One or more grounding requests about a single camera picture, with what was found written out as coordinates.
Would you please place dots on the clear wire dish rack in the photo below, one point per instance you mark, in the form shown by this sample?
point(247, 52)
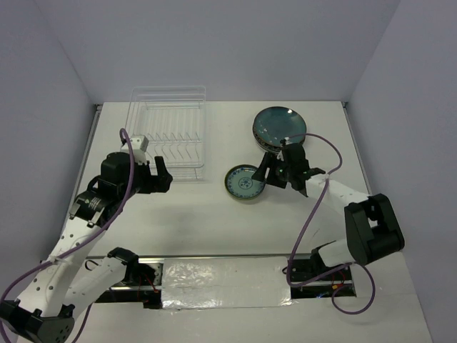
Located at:
point(173, 119)

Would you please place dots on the dark green plate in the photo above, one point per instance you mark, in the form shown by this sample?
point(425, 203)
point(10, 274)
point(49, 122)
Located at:
point(239, 184)
point(279, 122)

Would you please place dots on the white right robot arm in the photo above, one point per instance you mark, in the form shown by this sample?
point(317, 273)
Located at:
point(371, 227)

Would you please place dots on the blue white floral plate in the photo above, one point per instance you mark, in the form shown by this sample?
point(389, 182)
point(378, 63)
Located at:
point(274, 145)

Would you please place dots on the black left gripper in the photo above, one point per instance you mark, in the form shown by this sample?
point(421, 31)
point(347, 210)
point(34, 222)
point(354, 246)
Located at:
point(159, 183)

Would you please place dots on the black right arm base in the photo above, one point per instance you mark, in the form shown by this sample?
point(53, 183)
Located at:
point(302, 270)

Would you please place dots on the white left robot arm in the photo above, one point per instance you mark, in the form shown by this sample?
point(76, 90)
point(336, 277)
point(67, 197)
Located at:
point(47, 309)

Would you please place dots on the silver foil sheet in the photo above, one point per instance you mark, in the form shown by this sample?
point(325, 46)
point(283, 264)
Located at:
point(224, 283)

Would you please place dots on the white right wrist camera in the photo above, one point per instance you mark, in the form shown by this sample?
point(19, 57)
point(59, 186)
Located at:
point(284, 154)

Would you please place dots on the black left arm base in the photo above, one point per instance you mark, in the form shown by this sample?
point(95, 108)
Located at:
point(144, 290)

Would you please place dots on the lime green plate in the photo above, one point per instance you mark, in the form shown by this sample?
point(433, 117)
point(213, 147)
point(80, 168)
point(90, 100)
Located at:
point(249, 201)

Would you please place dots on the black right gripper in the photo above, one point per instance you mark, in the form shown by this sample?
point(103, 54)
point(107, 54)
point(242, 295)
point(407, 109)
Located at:
point(269, 160)

